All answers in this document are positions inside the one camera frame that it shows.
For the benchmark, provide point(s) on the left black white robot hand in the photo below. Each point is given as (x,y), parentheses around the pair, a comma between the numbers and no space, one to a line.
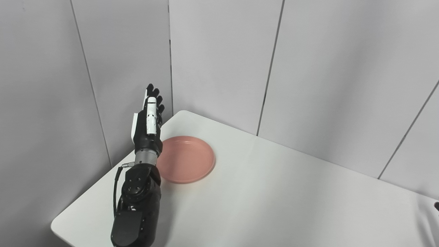
(145,135)

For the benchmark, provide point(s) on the pink round plate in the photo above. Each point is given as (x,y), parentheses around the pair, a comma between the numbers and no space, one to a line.
(187,159)

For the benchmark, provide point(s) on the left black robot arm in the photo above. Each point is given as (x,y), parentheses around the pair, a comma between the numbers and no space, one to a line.
(139,206)

